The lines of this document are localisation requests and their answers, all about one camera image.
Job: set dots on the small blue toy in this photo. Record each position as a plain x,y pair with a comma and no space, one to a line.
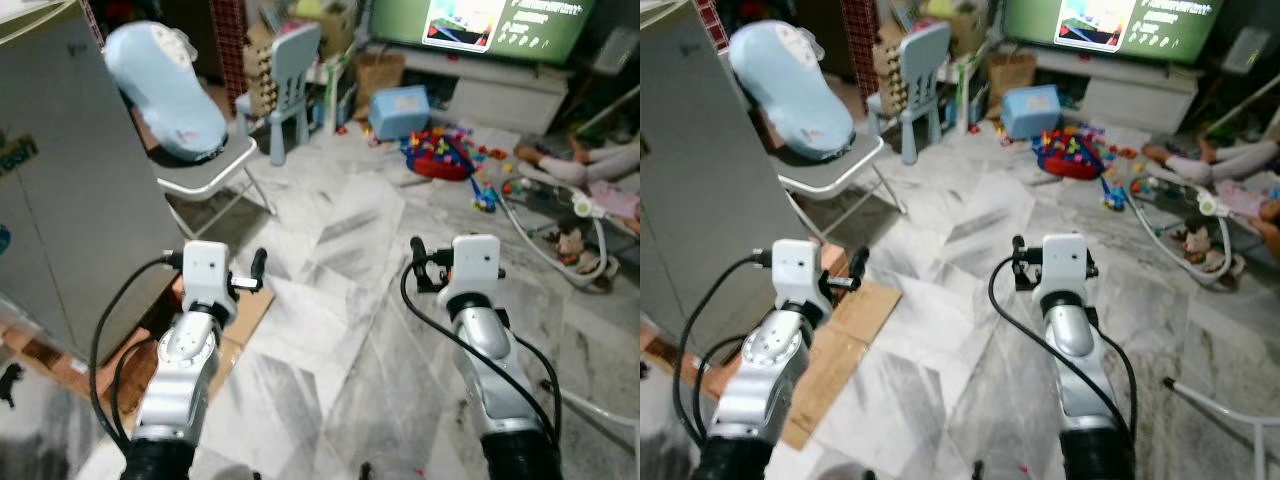
1113,195
487,198

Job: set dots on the child on floor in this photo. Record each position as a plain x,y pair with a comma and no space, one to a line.
590,160
1220,160

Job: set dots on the red brick pillar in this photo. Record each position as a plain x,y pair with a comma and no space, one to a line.
860,40
228,50

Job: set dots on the grey folding chair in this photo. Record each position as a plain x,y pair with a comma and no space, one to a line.
835,165
215,165

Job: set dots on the blue plastic box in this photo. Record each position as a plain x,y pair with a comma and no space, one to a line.
400,110
1030,110

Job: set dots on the black toy animal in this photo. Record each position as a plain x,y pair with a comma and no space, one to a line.
10,385

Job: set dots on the red toy basket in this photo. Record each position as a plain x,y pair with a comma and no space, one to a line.
440,160
1068,158

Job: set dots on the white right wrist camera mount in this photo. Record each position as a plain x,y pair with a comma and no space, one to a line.
1065,260
470,262

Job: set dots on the brown cardboard sheet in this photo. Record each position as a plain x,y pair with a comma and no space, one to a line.
250,312
860,330

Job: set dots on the light blue baby seat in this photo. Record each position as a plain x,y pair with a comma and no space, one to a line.
165,85
790,85

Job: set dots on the white baby bouncer frame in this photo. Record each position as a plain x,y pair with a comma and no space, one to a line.
583,206
1213,205

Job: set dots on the beige plush toy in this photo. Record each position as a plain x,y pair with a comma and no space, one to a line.
1195,243
572,245

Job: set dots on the flat screen television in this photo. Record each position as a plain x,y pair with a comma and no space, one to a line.
400,25
1030,25

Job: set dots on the cardboard box with toys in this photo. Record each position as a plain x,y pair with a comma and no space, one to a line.
955,20
325,20

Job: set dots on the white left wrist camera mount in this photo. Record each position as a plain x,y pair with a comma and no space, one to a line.
205,270
795,270

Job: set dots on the pink cloth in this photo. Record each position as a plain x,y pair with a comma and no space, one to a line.
615,198
1245,198

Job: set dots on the brown paper bag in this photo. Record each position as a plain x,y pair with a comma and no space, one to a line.
378,70
1008,70

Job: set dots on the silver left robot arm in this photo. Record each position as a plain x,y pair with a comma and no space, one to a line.
185,352
770,355

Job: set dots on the white television stand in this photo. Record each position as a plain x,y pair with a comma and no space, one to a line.
1130,95
500,95

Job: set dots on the red brick under fridge corner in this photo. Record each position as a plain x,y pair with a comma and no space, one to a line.
835,265
178,290

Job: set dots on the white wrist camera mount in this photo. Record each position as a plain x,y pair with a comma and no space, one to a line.
795,270
470,262
205,270
1065,260

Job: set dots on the egg tray stack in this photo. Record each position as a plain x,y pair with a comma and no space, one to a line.
890,75
262,80

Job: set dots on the white metal pipe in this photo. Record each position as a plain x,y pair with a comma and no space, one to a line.
600,403
1210,398

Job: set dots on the blue plastic child chair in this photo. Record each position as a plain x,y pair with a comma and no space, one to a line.
295,60
925,60

